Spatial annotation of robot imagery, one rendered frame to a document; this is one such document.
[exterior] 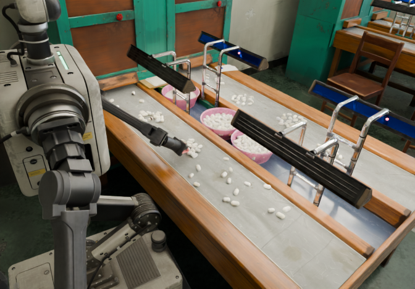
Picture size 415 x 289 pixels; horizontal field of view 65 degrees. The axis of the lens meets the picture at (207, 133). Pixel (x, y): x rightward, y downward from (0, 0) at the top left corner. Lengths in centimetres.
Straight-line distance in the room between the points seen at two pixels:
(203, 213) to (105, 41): 134
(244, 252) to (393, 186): 89
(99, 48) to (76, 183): 162
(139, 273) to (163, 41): 159
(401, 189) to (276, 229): 71
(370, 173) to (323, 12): 269
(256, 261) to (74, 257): 74
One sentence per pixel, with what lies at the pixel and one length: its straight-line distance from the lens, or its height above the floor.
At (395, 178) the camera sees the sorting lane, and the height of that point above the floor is 74.
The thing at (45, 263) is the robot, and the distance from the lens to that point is 174.
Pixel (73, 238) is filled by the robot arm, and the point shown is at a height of 126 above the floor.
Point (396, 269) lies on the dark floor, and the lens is 255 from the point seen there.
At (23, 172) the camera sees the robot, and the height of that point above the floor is 123.
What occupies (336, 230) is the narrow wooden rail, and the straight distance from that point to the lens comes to 149.
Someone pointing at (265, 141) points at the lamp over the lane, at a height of 107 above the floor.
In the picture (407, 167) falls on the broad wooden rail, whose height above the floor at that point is 76.
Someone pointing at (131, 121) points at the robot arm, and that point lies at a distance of 159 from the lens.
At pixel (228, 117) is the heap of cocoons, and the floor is 74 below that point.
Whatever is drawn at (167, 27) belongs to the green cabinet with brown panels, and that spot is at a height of 112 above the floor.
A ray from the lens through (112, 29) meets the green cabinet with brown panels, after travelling 229.
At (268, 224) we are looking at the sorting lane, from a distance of 146.
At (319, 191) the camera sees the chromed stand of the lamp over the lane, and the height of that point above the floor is 84.
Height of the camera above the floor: 181
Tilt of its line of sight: 34 degrees down
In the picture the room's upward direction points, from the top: 4 degrees clockwise
